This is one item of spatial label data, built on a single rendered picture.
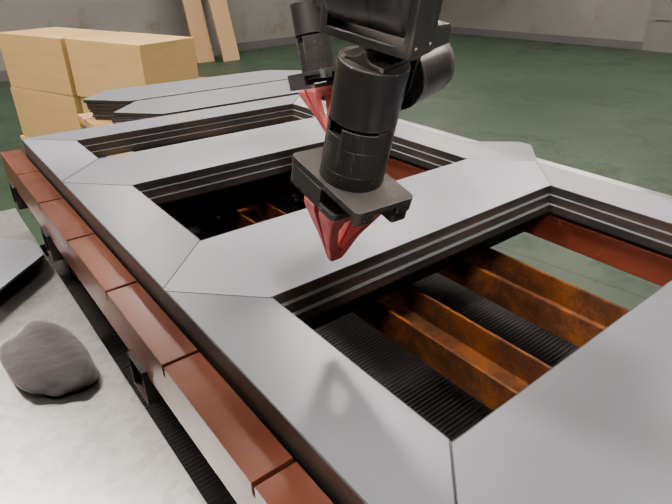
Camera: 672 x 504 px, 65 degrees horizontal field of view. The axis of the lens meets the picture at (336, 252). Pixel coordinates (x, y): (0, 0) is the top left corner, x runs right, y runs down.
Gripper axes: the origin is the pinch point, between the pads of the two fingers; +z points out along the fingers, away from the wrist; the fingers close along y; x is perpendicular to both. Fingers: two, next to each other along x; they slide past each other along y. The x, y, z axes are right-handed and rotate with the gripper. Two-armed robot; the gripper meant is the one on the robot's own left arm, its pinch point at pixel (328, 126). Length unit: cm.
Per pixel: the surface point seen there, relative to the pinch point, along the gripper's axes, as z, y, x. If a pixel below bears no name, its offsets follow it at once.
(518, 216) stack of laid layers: 18.4, -24.5, -16.8
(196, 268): 11.6, -13.0, 33.1
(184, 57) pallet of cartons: -31, 238, -81
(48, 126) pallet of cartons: -6, 322, -13
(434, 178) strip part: 12.0, -10.0, -13.7
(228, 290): 13.2, -19.8, 32.5
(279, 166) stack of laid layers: 7.6, 19.0, -0.2
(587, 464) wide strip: 22, -57, 23
